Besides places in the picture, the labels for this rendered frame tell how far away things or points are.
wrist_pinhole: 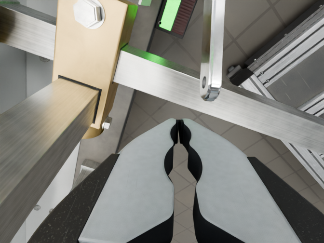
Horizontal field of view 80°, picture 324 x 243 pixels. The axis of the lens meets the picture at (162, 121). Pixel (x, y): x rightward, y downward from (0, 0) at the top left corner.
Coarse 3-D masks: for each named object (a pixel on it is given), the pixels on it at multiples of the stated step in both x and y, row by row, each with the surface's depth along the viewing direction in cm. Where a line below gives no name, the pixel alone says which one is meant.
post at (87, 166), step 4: (84, 160) 43; (88, 160) 43; (84, 164) 42; (88, 164) 42; (92, 164) 43; (96, 164) 43; (84, 168) 42; (88, 168) 42; (92, 168) 42; (80, 172) 43; (84, 172) 41; (88, 172) 41; (80, 176) 40; (84, 176) 40; (76, 180) 39; (80, 180) 39; (76, 184) 38; (72, 188) 37
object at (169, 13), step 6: (168, 0) 28; (174, 0) 28; (180, 0) 28; (168, 6) 28; (174, 6) 28; (168, 12) 29; (174, 12) 28; (162, 18) 29; (168, 18) 29; (174, 18) 29; (162, 24) 29; (168, 24) 29
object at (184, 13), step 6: (186, 0) 28; (192, 0) 28; (180, 6) 28; (186, 6) 28; (192, 6) 28; (180, 12) 28; (186, 12) 28; (180, 18) 29; (186, 18) 29; (174, 24) 29; (180, 24) 29; (186, 24) 29; (174, 30) 30; (180, 30) 30
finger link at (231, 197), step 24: (192, 144) 9; (216, 144) 9; (192, 168) 9; (216, 168) 8; (240, 168) 8; (216, 192) 7; (240, 192) 7; (264, 192) 7; (216, 216) 6; (240, 216) 6; (264, 216) 6; (216, 240) 6; (240, 240) 5; (264, 240) 5; (288, 240) 5
